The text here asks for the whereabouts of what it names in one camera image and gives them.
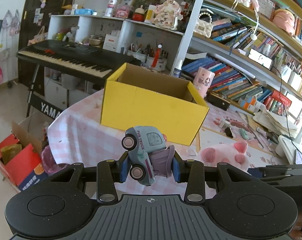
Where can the blue wet wipes pack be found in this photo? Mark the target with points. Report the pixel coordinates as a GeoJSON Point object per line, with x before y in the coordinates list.
{"type": "Point", "coordinates": [84, 11]}

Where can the pink trash bin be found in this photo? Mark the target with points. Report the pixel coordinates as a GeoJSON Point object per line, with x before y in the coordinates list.
{"type": "Point", "coordinates": [53, 162]}

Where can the white bookshelf post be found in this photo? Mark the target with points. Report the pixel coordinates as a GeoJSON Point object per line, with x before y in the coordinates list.
{"type": "Point", "coordinates": [188, 32]}

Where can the yellow cardboard box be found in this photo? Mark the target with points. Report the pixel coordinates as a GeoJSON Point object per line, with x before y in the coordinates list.
{"type": "Point", "coordinates": [146, 112]}

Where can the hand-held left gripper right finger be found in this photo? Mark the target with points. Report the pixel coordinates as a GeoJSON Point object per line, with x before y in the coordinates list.
{"type": "Point", "coordinates": [176, 170]}

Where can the pink checkered cloth desktop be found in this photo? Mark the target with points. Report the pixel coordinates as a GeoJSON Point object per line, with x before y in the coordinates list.
{"type": "Point", "coordinates": [85, 135]}

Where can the pink white plush toy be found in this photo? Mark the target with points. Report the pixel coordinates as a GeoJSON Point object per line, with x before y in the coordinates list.
{"type": "Point", "coordinates": [223, 155]}

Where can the pink cylindrical cup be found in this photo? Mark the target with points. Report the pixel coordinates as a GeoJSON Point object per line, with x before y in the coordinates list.
{"type": "Point", "coordinates": [203, 82]}

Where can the dark wooden door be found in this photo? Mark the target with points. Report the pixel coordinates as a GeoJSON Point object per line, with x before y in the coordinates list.
{"type": "Point", "coordinates": [30, 2]}

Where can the red white doll jar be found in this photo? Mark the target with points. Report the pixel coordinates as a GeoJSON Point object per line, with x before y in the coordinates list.
{"type": "Point", "coordinates": [138, 15]}

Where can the red cardboard box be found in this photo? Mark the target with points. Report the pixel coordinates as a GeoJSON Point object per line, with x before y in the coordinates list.
{"type": "Point", "coordinates": [23, 162]}

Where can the row of colourful books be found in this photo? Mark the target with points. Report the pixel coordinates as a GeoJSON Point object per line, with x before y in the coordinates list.
{"type": "Point", "coordinates": [246, 40]}

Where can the grey flat book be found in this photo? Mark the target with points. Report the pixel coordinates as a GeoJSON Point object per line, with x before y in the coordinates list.
{"type": "Point", "coordinates": [197, 56]}

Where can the black electronic keyboard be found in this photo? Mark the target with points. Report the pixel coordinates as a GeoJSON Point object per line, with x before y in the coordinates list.
{"type": "Point", "coordinates": [73, 55]}

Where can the group of pen cups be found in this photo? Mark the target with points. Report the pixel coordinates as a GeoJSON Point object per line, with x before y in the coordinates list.
{"type": "Point", "coordinates": [151, 58]}

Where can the black keyboard stand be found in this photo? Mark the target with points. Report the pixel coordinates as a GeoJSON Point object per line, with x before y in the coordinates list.
{"type": "Point", "coordinates": [44, 107]}

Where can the yellow white bottle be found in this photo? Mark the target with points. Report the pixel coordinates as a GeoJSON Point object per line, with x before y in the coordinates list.
{"type": "Point", "coordinates": [149, 15]}

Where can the pink ceramic rabbit ornament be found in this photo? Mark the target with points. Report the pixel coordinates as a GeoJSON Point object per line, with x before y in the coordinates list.
{"type": "Point", "coordinates": [167, 16]}

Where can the white spray bottle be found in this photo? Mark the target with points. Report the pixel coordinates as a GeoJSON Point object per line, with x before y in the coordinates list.
{"type": "Point", "coordinates": [177, 70]}

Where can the red book box set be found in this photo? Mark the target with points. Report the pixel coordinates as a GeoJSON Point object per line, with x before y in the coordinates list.
{"type": "Point", "coordinates": [278, 102]}

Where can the white desk riser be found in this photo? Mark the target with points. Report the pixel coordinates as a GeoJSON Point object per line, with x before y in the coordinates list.
{"type": "Point", "coordinates": [286, 147]}

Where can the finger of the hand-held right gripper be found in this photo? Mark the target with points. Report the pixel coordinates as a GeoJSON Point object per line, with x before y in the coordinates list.
{"type": "Point", "coordinates": [257, 173]}

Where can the orange white carton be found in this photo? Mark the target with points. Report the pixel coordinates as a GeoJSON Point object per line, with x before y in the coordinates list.
{"type": "Point", "coordinates": [252, 104]}

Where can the pink pig plush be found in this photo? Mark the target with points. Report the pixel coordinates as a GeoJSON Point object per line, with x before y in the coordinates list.
{"type": "Point", "coordinates": [283, 21]}

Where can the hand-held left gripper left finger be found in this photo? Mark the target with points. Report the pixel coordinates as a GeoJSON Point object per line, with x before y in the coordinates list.
{"type": "Point", "coordinates": [124, 170]}

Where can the black binder clip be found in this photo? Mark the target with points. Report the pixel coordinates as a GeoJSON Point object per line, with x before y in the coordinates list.
{"type": "Point", "coordinates": [229, 132]}

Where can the white power adapter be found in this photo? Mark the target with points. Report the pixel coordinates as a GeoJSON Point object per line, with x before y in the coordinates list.
{"type": "Point", "coordinates": [224, 123]}

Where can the white cubby shelf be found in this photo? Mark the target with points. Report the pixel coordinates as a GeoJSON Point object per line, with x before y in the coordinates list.
{"type": "Point", "coordinates": [90, 26]}

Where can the row of blue books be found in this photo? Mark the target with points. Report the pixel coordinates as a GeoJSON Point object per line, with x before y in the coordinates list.
{"type": "Point", "coordinates": [228, 80]}

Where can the white lotion bottle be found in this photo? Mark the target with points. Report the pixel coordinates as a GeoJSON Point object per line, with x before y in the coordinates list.
{"type": "Point", "coordinates": [110, 6]}

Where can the grey toy truck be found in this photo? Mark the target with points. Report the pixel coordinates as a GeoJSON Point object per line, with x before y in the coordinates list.
{"type": "Point", "coordinates": [146, 145]}

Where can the white box red label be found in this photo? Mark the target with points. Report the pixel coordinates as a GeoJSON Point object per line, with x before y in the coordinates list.
{"type": "Point", "coordinates": [111, 42]}

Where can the small green item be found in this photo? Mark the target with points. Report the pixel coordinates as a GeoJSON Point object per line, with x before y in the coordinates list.
{"type": "Point", "coordinates": [244, 133]}

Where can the stack of loose papers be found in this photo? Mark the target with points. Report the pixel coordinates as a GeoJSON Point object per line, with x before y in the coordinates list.
{"type": "Point", "coordinates": [273, 122]}

